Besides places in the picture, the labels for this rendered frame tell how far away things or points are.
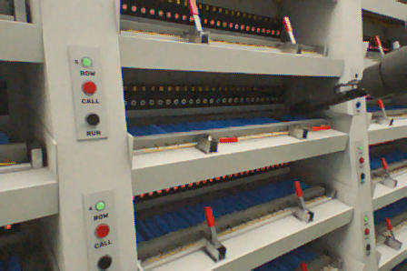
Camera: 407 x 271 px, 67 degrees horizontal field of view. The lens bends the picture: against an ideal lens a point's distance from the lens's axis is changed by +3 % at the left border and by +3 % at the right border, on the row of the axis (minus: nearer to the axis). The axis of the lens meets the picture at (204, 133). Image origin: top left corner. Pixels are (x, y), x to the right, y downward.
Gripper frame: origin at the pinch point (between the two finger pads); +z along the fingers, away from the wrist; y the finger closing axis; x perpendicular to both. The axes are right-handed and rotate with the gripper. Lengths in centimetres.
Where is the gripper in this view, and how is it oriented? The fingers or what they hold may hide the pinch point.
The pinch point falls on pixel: (305, 107)
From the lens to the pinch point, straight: 83.6
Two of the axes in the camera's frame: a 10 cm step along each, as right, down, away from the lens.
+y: -8.0, 0.9, -6.0
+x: 2.1, 9.7, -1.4
